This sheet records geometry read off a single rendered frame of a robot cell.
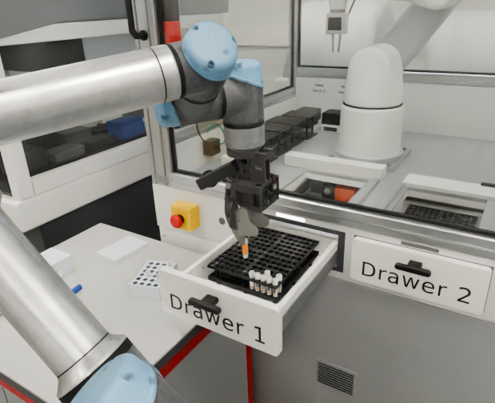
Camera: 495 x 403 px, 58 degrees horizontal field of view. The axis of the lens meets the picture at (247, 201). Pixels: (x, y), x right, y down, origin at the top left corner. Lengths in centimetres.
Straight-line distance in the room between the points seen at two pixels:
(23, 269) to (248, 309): 41
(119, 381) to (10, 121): 31
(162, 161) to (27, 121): 78
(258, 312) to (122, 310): 42
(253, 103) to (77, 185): 97
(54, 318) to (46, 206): 95
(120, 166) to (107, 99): 116
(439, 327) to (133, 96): 85
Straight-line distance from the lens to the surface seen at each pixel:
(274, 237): 111
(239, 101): 77
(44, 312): 66
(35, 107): 58
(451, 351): 118
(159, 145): 132
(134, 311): 115
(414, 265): 103
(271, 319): 85
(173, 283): 96
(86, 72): 60
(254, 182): 83
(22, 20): 150
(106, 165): 170
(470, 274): 104
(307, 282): 98
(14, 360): 112
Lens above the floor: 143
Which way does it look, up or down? 24 degrees down
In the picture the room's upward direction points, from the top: 2 degrees counter-clockwise
